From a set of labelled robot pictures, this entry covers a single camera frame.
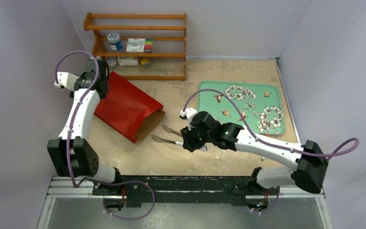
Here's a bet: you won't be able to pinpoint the coloured marker set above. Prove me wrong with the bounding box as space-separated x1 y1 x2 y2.
126 38 153 52

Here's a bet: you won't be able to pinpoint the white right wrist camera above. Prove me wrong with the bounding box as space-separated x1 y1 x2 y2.
179 108 198 120

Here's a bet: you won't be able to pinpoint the red paper bag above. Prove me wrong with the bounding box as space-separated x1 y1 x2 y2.
94 72 165 143

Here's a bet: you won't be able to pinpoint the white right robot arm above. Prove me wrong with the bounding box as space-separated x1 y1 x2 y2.
179 108 328 194

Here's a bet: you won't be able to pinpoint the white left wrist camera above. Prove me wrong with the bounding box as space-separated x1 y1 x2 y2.
54 72 79 91

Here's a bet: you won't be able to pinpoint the small white box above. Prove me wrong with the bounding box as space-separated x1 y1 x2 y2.
117 56 139 66

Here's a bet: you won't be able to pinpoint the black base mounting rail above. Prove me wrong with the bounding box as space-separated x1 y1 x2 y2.
92 175 279 208

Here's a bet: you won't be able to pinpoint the wooden shelf rack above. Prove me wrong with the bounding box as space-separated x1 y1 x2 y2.
83 12 187 81

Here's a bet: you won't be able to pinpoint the clear plastic bottle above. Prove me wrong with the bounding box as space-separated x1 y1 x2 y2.
105 56 118 68

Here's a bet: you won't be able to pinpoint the green floral tray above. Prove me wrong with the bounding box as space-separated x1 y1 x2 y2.
197 81 286 135

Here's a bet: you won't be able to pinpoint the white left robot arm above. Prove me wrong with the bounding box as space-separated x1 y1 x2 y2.
47 60 123 195

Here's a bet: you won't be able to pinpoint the yellow grey cube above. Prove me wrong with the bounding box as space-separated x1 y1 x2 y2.
140 58 151 68

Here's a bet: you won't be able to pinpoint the blue lidded jar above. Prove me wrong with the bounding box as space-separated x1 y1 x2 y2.
107 32 123 51

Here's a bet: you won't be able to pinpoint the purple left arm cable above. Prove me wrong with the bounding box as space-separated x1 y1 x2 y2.
54 50 156 221

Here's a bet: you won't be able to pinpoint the metal tongs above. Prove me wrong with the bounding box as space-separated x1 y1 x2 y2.
151 124 208 152

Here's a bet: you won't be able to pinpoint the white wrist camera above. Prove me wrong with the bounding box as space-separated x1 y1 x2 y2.
54 72 79 91
179 108 198 120

